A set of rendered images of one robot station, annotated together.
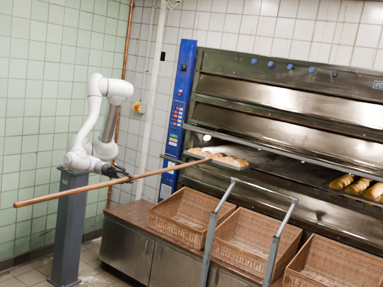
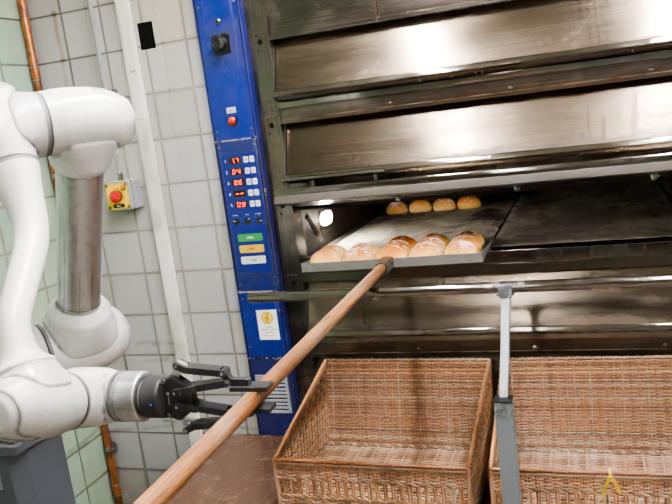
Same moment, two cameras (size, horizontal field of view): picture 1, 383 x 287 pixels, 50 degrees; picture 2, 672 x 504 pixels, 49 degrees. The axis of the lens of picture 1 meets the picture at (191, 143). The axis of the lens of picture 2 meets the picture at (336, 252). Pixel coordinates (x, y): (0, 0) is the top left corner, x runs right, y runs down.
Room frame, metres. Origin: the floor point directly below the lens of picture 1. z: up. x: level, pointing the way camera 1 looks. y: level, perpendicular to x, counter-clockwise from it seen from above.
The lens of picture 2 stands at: (1.28, 0.48, 1.65)
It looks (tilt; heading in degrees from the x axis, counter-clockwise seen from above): 11 degrees down; 346
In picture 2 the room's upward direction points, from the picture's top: 7 degrees counter-clockwise
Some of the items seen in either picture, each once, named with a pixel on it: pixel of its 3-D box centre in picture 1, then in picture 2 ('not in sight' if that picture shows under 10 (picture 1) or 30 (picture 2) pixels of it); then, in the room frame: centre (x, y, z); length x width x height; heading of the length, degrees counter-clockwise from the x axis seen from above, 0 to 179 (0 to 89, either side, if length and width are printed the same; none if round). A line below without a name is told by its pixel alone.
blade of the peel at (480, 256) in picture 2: (220, 157); (401, 249); (3.49, -0.27, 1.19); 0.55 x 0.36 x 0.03; 58
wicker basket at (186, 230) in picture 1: (191, 215); (389, 429); (3.25, -0.10, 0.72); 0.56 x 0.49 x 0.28; 55
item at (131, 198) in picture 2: (139, 107); (123, 194); (3.95, 0.55, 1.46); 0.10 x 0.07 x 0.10; 57
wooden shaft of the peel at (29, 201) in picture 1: (134, 177); (267, 383); (2.54, 0.32, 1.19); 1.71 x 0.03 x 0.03; 148
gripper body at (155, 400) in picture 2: (110, 171); (171, 396); (2.57, 0.49, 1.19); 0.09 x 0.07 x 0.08; 58
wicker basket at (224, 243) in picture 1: (254, 241); (601, 434); (2.93, -0.59, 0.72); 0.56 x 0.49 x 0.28; 57
